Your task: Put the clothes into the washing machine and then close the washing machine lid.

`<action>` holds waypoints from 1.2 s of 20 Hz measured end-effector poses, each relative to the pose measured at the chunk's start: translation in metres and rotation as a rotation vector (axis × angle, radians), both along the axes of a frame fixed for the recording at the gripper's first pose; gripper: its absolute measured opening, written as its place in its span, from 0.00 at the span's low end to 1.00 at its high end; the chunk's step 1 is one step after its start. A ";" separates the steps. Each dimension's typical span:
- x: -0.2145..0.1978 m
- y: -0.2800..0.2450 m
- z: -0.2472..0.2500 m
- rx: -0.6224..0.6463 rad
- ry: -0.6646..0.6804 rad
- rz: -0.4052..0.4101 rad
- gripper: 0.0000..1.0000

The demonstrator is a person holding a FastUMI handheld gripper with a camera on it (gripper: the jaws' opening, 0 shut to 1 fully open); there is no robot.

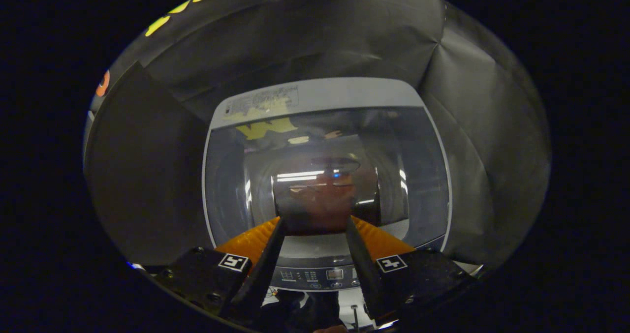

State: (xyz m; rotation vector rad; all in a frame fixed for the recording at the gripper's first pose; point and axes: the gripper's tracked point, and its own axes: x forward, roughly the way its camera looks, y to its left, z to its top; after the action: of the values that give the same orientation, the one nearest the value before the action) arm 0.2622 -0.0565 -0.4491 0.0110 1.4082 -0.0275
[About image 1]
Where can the black backdrop cloth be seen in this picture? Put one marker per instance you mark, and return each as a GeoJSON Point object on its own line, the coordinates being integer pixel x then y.
{"type": "Point", "coordinates": [320, 38]}

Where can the grey washing machine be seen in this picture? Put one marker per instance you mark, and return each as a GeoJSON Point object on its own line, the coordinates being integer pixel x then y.
{"type": "Point", "coordinates": [320, 274]}

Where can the dark side panel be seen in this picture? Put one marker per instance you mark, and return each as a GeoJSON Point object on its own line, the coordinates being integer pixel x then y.
{"type": "Point", "coordinates": [147, 175]}

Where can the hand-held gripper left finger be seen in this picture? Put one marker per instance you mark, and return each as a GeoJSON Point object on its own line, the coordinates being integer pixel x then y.
{"type": "Point", "coordinates": [261, 284]}

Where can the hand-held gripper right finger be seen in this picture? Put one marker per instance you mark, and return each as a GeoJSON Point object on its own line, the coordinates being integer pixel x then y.
{"type": "Point", "coordinates": [366, 279]}

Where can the glass washing machine lid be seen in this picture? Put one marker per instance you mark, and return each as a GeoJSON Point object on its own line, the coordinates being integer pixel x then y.
{"type": "Point", "coordinates": [413, 175]}

